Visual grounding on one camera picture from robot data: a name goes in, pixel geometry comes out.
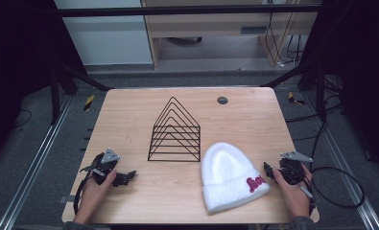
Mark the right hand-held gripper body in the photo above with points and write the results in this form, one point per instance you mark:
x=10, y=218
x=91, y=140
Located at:
x=291, y=171

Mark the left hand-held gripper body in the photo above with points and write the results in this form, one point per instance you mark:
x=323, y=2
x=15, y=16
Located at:
x=108, y=156

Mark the white knit beanie hat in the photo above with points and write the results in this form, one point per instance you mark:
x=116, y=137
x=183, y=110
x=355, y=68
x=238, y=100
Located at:
x=225, y=172

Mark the person's right hand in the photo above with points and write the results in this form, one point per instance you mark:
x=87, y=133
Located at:
x=297, y=198

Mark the person's left hand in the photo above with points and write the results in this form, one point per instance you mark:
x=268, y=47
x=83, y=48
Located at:
x=92, y=195

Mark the yellow black striped tape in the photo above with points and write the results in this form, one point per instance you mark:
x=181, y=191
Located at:
x=294, y=99
x=89, y=103

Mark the grey round table grommet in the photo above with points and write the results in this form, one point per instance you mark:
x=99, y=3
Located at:
x=222, y=100

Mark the white cabinet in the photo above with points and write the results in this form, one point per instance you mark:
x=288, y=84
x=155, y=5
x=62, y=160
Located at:
x=107, y=38

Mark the black curtain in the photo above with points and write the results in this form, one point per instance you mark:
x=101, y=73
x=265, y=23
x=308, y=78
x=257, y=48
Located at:
x=363, y=64
x=17, y=64

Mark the light wooden desk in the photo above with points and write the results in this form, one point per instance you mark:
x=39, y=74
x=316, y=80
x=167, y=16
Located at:
x=228, y=27

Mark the grey table edge bracket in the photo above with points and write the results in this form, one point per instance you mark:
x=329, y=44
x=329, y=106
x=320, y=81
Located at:
x=67, y=199

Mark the aluminium floor rail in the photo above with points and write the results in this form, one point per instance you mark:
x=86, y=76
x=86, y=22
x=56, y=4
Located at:
x=36, y=163
x=347, y=166

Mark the black upright frame post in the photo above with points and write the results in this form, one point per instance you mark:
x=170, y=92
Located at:
x=55, y=96

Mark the black diagonal frame strut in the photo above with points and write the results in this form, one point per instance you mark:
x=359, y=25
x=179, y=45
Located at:
x=88, y=78
x=283, y=78

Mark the black horizontal frame bar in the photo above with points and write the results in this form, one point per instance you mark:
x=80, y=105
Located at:
x=177, y=11

